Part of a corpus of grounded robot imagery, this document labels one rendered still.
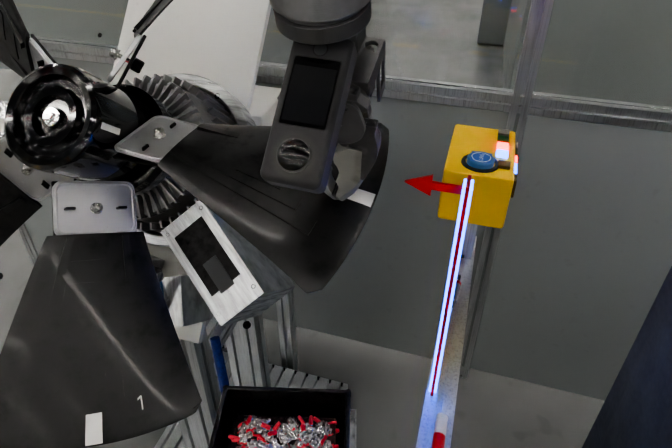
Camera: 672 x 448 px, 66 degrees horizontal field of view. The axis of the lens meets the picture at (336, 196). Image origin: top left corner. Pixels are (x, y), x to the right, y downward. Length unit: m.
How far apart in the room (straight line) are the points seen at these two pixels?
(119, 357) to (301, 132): 0.38
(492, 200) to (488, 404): 1.12
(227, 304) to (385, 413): 1.14
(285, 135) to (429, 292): 1.27
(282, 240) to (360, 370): 1.35
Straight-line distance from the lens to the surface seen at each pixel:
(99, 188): 0.67
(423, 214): 1.42
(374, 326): 1.76
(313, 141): 0.36
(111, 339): 0.65
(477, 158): 0.79
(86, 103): 0.61
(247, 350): 1.39
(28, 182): 0.75
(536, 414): 1.85
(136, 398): 0.66
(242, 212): 0.52
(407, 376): 1.83
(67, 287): 0.64
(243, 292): 0.66
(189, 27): 0.93
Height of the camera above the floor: 1.46
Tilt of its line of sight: 34 degrees down
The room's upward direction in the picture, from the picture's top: straight up
